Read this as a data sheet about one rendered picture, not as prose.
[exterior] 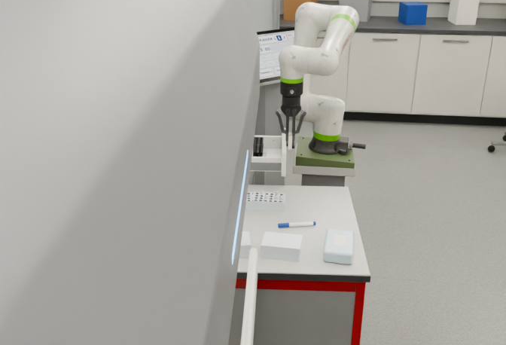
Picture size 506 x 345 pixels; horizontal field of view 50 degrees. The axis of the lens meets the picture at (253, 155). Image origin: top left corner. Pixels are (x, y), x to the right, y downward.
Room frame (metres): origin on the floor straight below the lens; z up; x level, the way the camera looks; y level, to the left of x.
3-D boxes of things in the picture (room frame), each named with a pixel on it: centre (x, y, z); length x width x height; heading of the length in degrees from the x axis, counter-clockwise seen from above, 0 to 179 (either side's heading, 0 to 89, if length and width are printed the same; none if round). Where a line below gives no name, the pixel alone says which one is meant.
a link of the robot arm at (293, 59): (2.12, -0.16, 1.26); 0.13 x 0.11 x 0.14; 71
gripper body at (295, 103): (2.12, -0.16, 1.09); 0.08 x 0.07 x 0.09; 87
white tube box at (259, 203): (1.87, -0.06, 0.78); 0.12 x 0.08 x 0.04; 83
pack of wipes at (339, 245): (1.55, -0.29, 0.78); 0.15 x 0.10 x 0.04; 169
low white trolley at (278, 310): (1.74, -0.09, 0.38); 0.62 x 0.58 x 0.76; 177
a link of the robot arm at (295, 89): (2.11, -0.15, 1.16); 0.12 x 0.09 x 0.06; 177
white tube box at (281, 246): (1.54, -0.10, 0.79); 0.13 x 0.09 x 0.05; 79
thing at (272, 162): (2.16, 0.08, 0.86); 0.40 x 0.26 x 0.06; 87
